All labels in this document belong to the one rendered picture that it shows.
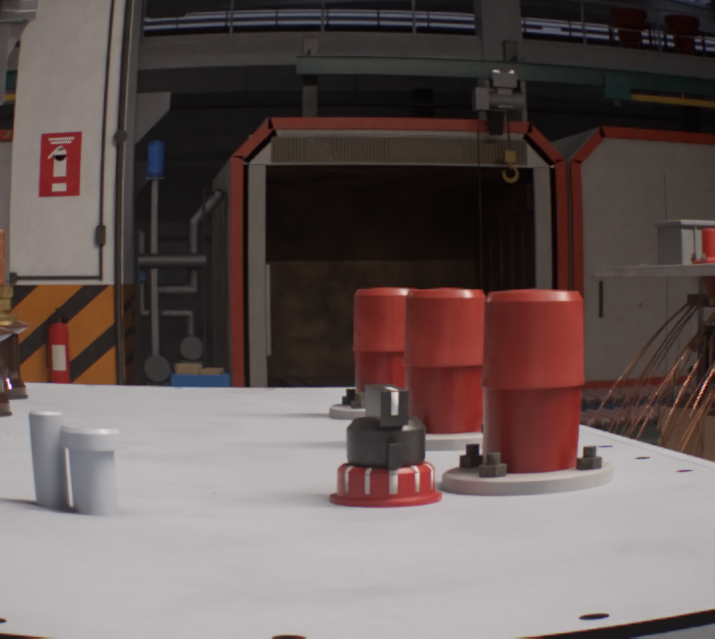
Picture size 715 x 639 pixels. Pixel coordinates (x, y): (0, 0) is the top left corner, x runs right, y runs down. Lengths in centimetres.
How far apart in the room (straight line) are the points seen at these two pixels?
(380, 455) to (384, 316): 71
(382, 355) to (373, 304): 5
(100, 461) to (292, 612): 30
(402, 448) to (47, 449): 23
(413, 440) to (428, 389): 37
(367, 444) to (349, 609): 36
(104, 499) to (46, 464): 5
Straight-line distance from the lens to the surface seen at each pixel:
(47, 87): 1176
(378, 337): 174
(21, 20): 144
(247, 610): 68
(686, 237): 423
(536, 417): 109
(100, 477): 96
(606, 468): 111
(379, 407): 103
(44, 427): 98
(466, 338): 141
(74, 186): 1167
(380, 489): 103
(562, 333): 109
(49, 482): 98
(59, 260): 1166
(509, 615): 66
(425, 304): 141
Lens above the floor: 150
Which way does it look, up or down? level
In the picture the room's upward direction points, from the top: straight up
